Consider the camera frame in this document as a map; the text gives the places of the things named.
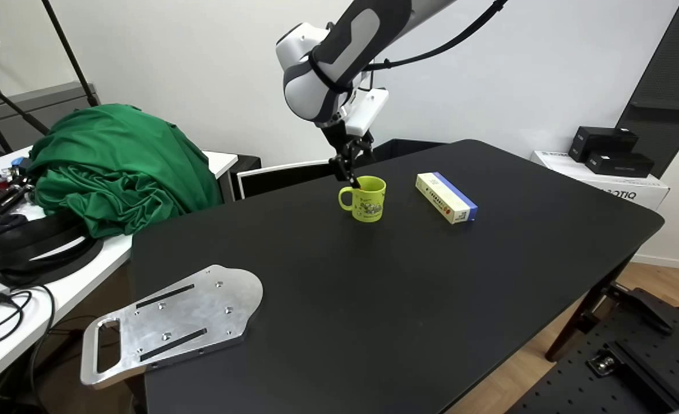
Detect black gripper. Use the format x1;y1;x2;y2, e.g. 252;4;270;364
322;112;375;189

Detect yellow green mug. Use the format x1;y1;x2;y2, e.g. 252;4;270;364
337;172;390;226

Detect white blue rectangular box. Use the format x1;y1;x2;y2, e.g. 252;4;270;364
415;171;481;227

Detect silver metal plate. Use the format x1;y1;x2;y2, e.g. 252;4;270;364
78;262;265;388

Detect green cloth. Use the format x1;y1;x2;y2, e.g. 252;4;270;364
25;101;225;242

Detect black square device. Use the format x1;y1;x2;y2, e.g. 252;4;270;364
569;124;639;164

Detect black flat device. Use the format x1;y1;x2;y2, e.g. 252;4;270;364
584;149;656;180

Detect white cardboard box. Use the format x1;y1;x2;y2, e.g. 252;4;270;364
531;147;672;211

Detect black table leg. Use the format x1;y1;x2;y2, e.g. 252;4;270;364
544;261;634;364

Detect white side table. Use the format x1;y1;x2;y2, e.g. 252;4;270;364
0;147;242;401

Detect black stand pole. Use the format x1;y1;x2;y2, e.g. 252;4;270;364
39;0;102;109

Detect black optical breadboard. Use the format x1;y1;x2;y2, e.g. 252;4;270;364
507;286;679;414

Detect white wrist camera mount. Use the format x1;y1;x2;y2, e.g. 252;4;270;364
347;86;392;133

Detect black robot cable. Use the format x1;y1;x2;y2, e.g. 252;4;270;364
362;0;508;77

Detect black coiled strap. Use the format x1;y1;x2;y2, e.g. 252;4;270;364
0;215;109;289

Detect black wall panel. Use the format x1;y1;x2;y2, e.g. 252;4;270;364
614;0;679;180

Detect black cable loops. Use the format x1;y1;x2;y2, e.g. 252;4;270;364
0;284;58;352

